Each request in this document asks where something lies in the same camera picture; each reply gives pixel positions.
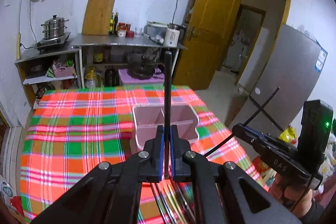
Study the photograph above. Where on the wooden cutting board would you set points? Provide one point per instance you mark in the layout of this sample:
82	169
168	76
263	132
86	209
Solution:
97	17

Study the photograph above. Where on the white electric kettle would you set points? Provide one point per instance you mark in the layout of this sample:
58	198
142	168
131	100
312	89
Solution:
172	35

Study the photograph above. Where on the wooden side shelf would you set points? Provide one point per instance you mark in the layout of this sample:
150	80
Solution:
33	66

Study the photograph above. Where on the black chopstick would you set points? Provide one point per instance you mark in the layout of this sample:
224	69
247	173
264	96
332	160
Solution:
244	124
164	210
183	203
167	110

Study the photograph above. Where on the induction cooker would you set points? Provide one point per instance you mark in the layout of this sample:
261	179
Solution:
46	44

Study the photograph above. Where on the yellow wooden door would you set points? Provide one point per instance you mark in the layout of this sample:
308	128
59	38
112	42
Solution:
207	36

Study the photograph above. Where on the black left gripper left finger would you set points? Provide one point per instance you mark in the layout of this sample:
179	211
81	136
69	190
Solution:
151	167

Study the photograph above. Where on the metal kitchen counter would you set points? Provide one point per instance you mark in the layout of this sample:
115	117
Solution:
81	41

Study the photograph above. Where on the yellow chopstick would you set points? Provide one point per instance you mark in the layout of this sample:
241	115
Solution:
174	203

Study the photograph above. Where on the pink small basket on shelf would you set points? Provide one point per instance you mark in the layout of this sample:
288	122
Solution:
63	71

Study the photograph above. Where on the right hand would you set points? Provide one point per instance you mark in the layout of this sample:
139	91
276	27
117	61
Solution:
299	195

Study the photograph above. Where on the purple stool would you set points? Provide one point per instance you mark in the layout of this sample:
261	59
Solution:
128	78

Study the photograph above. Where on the stainless steel steamer pot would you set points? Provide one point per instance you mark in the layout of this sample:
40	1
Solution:
54	27

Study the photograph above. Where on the black wok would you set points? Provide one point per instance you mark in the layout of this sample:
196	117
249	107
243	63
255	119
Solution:
142	64

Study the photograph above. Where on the dark oil bottle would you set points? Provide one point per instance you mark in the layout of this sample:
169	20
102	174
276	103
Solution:
115	24

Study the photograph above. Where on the yellow snack bag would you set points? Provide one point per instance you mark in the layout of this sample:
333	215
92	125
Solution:
289	135

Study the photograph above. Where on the grey refrigerator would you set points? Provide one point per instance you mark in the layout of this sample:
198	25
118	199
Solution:
285	84

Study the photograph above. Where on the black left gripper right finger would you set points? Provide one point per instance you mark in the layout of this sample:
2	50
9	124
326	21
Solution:
181	165

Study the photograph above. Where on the colourful plaid tablecloth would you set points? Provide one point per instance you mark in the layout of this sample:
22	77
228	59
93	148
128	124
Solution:
72	131

